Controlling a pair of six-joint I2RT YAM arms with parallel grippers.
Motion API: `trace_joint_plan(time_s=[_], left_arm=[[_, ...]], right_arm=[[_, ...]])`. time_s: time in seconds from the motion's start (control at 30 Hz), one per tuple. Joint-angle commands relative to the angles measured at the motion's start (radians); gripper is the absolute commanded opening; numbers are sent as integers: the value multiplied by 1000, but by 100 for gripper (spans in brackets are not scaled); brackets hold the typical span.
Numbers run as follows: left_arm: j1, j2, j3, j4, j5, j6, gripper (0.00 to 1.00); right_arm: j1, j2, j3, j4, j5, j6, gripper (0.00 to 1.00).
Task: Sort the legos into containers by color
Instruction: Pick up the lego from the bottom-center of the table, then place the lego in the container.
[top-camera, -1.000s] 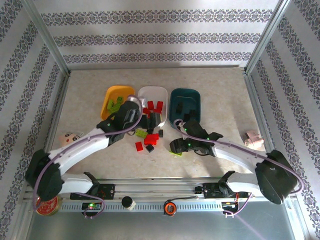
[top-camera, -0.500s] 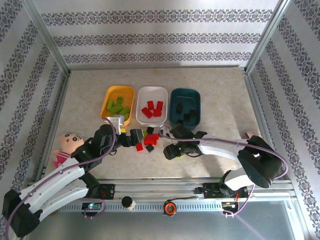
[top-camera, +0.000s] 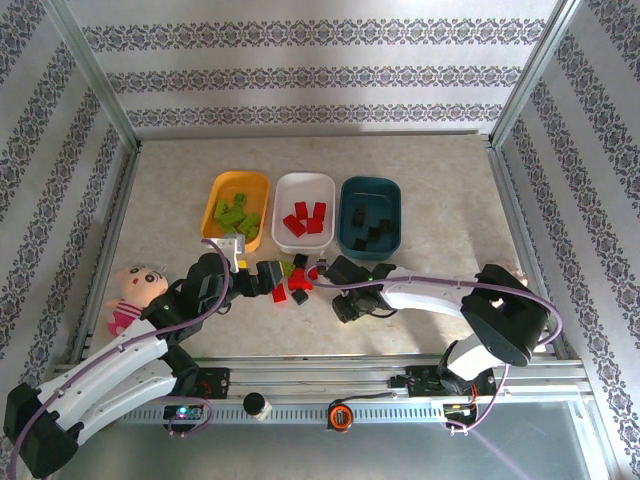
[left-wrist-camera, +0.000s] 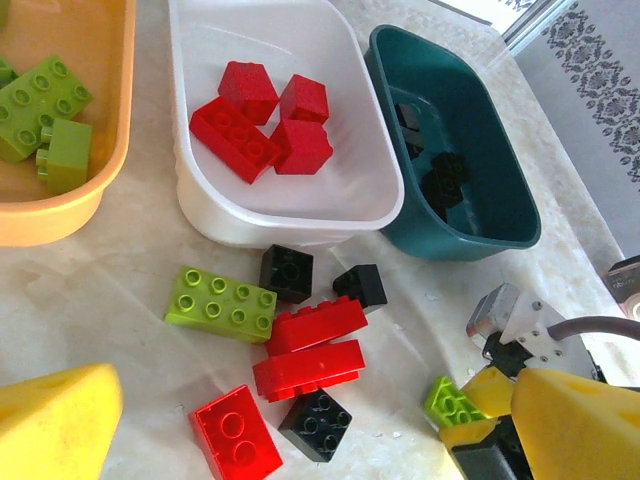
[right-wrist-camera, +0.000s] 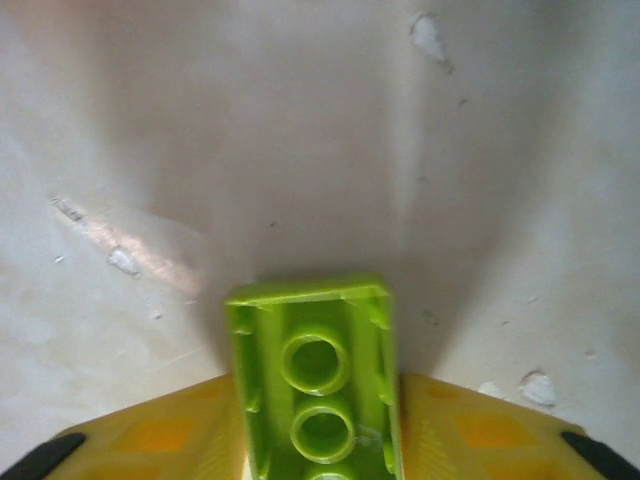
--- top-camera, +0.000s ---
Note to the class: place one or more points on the red lego brick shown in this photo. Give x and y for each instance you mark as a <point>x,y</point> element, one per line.
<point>314,225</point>
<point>301,285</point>
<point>294,223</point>
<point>301,209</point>
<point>280,295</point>
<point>300,274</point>
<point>320,209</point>

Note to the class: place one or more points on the lime green lego brick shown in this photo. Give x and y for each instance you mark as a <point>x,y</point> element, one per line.
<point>220,210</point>
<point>241,200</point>
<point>232,218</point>
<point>287,267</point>
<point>254,233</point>
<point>251,220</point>
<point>226,229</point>

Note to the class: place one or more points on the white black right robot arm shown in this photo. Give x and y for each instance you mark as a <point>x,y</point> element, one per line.
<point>425,297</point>

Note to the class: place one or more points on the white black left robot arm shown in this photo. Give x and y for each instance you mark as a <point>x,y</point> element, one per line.
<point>110,360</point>

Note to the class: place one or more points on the white plastic tray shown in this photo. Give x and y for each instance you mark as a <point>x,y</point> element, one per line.
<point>303,242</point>

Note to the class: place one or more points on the pink plush doll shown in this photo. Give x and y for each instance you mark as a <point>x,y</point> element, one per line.
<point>137,285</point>

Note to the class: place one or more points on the teal plastic tray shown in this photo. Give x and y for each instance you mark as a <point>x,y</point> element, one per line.
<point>372,197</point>

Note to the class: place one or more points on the orange plastic tray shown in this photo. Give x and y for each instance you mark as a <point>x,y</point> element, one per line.
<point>212,190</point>

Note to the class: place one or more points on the orange black round button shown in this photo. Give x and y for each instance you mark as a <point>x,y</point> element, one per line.
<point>338,416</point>

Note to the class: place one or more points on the circuit board with lights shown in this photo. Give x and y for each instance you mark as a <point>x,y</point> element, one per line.
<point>182,412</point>

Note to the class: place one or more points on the white jar black cap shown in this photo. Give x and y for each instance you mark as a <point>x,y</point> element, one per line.
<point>255,402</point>

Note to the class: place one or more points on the pale pink toy figure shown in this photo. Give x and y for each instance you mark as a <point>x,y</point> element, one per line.
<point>520,277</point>

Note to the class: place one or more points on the aluminium front frame rail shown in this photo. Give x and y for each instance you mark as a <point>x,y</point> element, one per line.
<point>310,372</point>

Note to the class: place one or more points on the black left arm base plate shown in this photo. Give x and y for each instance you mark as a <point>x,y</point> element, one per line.
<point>217,382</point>

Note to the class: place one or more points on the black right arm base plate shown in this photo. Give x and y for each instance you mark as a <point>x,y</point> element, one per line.
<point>420,382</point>

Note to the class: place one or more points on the aluminium side frame rail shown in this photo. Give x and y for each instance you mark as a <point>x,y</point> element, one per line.
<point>116,225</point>
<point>513,200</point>

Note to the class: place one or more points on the aluminium back frame rail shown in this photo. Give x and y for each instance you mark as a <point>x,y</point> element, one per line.
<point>315,134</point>

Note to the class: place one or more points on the aluminium frame post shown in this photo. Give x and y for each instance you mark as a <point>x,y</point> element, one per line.
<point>96,75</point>
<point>531,75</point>

